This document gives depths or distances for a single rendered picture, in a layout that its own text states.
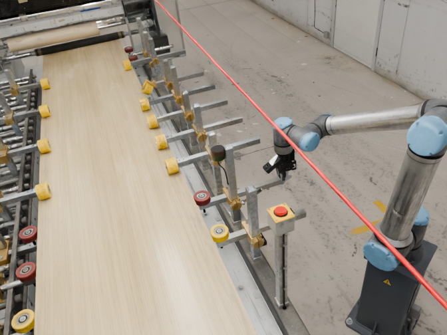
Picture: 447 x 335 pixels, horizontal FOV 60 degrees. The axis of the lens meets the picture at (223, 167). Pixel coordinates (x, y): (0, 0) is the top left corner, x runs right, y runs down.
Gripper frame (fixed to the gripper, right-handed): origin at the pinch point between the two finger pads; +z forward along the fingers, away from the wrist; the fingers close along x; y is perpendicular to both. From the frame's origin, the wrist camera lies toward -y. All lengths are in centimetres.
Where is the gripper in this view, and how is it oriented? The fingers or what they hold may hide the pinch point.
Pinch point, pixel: (281, 182)
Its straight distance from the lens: 202.6
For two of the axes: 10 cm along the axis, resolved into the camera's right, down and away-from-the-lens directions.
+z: 1.2, 7.8, 6.2
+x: -3.4, -5.5, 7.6
